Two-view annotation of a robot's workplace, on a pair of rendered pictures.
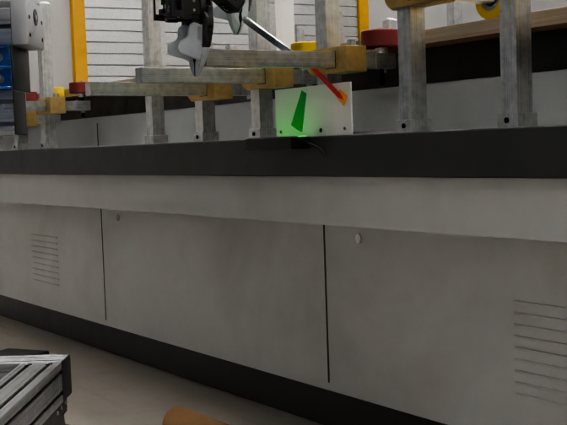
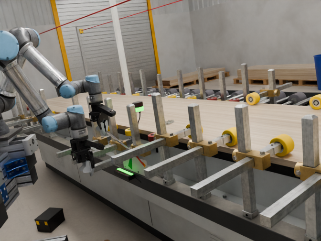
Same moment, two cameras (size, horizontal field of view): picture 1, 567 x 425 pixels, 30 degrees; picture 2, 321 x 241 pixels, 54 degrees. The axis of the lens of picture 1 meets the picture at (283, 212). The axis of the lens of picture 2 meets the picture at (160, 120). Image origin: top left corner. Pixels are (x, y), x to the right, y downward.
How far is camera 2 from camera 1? 0.84 m
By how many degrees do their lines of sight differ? 10
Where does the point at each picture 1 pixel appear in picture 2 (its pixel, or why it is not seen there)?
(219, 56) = (98, 168)
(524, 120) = (206, 196)
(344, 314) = (154, 207)
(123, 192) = not seen: hidden behind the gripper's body
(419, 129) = (171, 183)
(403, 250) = not seen: hidden behind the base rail
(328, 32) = (136, 140)
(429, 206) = (177, 207)
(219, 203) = (109, 177)
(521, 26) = (202, 166)
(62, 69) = (58, 57)
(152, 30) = not seen: hidden behind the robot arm
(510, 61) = (199, 177)
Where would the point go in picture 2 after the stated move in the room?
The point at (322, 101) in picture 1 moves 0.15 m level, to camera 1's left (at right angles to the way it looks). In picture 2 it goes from (137, 163) to (111, 167)
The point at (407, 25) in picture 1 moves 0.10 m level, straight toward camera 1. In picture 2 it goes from (162, 150) to (162, 158)
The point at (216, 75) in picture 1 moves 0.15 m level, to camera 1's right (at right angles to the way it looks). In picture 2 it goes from (100, 152) to (125, 148)
